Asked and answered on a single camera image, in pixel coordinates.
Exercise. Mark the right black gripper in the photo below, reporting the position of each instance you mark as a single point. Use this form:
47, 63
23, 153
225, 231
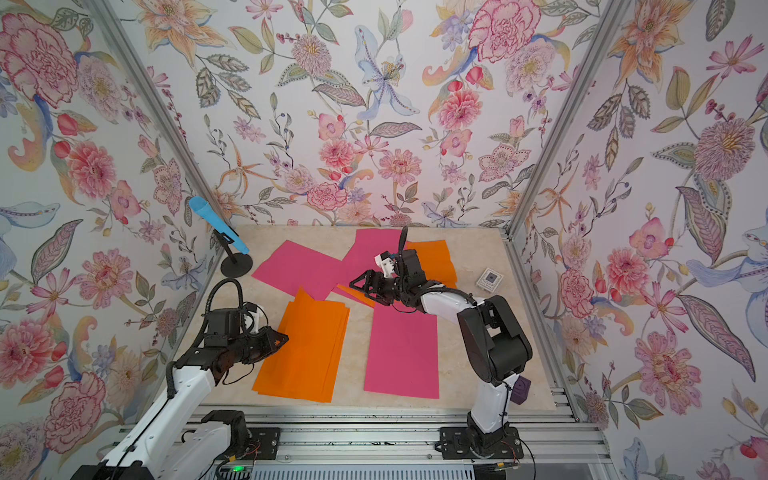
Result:
371, 276

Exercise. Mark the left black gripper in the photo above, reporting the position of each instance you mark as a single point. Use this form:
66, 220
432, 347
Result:
269, 339

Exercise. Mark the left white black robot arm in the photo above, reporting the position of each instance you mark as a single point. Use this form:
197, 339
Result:
153, 449

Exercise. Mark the pink paper far left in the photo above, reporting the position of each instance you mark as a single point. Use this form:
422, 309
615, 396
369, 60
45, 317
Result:
293, 267

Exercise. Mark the white QR code card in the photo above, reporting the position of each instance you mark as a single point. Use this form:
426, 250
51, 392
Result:
490, 280

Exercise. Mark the blue microphone on stand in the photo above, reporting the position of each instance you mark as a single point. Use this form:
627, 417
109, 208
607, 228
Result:
237, 262

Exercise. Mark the purple cube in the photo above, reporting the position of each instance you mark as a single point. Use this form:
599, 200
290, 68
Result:
520, 390

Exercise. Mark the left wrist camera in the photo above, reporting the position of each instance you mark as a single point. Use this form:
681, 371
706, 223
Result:
254, 317

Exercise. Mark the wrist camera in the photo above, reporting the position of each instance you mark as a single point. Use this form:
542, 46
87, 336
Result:
386, 264
254, 317

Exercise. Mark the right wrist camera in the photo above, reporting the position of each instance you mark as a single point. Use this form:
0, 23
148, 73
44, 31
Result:
386, 264

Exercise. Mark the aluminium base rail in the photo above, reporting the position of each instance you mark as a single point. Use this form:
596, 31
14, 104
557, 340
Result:
555, 444

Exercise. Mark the left aluminium corner post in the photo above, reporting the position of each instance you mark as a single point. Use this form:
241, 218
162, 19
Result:
107, 21

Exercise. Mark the aluminium corner post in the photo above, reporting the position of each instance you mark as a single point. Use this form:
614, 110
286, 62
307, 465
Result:
606, 28
107, 21

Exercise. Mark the right aluminium corner post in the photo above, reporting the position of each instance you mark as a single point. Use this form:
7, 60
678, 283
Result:
606, 28

